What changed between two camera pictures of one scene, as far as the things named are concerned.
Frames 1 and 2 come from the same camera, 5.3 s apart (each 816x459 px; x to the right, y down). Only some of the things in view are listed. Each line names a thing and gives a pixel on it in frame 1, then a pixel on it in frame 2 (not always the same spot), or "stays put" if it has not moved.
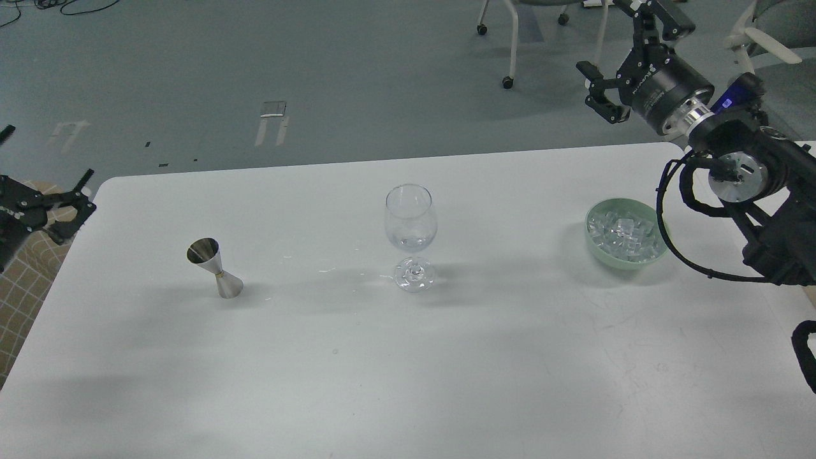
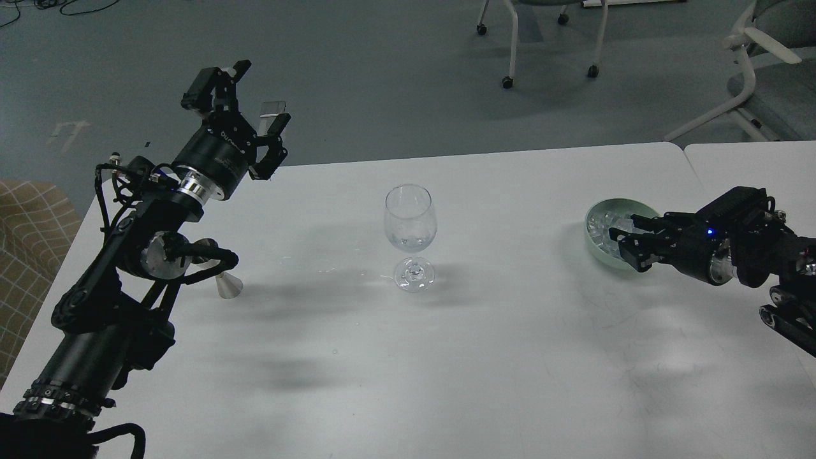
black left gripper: (22, 210) to (218, 157)
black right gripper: (653, 81) to (703, 248)
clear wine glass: (410, 224) stays put
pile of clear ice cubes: (626, 236) stays put
